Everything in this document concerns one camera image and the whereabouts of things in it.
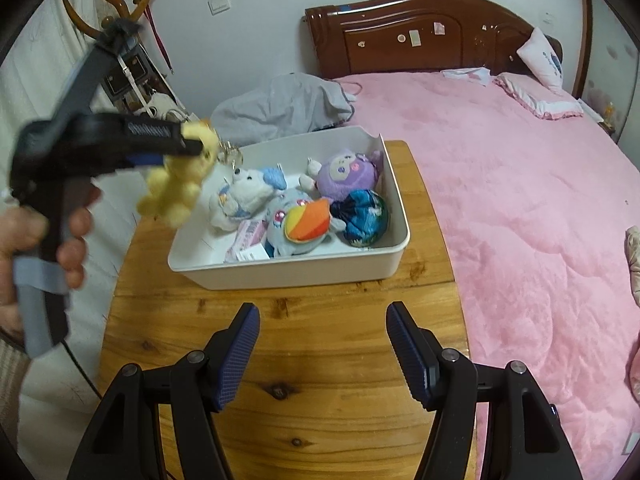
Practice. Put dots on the pink tissue packet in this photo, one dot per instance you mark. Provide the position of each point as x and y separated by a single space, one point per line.
247 235

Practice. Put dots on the dark handbag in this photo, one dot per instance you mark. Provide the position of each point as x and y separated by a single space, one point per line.
135 80

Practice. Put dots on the pink blanket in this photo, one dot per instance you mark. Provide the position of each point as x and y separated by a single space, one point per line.
500 210

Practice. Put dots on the grey clothing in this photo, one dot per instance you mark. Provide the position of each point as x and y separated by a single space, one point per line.
285 105

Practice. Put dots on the white plastic bin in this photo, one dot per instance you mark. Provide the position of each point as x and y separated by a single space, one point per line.
300 272

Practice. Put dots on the pink ruffled pillow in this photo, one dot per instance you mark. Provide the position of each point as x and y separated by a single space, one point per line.
540 100

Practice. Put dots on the white curtain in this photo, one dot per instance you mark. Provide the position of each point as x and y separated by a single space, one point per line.
35 70

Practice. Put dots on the pink patterned cushion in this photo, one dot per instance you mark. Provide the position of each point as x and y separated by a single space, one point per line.
634 265

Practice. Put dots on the brown wooden headboard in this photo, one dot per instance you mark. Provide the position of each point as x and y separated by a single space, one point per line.
390 35

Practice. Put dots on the yellow plush toy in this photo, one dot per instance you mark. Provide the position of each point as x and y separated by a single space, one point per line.
175 185

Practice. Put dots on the purple plush toy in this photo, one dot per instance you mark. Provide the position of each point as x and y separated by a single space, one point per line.
345 172

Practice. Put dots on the white light switch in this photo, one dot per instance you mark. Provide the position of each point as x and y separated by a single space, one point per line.
219 4

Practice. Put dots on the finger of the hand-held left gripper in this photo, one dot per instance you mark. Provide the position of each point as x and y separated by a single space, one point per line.
160 134
145 161

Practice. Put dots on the rainbow plush toy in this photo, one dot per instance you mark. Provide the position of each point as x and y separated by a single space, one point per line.
300 222

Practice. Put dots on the white teddy bear blue sweater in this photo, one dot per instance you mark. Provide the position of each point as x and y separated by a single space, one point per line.
245 190

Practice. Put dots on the person's left hand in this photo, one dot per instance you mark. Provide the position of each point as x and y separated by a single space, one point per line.
75 250

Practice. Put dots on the white pillow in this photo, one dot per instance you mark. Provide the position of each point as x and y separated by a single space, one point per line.
542 60

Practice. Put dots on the white cloth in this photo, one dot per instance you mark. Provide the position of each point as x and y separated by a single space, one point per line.
467 75

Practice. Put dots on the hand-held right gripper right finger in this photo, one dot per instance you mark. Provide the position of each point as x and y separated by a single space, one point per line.
410 355

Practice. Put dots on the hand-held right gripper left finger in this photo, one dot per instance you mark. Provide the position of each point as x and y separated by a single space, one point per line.
235 360

